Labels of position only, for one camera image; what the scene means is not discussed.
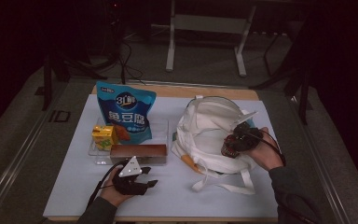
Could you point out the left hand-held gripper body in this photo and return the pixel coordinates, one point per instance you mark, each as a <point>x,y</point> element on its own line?
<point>127,179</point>

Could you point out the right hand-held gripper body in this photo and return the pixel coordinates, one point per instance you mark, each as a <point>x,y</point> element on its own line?
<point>248,137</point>

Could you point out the brown rectangular box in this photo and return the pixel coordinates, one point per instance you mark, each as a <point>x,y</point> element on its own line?
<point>138,154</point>

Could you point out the white tote bag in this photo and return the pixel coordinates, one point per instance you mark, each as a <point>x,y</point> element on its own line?
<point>205,133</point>

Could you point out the clear plastic container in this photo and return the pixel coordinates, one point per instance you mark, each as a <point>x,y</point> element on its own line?
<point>161,133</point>

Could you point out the yellow juice carton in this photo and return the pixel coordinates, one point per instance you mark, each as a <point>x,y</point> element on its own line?
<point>104,137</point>

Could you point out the blue snack bag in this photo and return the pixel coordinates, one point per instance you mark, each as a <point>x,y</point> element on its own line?
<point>126,109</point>

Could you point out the person's left hand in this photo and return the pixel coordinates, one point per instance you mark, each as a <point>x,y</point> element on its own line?
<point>112,193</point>

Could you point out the person's right hand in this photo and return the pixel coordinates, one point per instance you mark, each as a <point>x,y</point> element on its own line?
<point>267,152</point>

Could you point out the black metal stand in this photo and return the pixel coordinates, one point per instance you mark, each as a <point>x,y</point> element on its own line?
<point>301,77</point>
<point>56,71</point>

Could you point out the white metal stand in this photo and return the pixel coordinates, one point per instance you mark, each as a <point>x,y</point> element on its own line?
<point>209,25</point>

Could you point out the aluminium floor rail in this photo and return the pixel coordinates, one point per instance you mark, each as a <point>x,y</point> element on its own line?
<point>323,155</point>
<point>15,165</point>

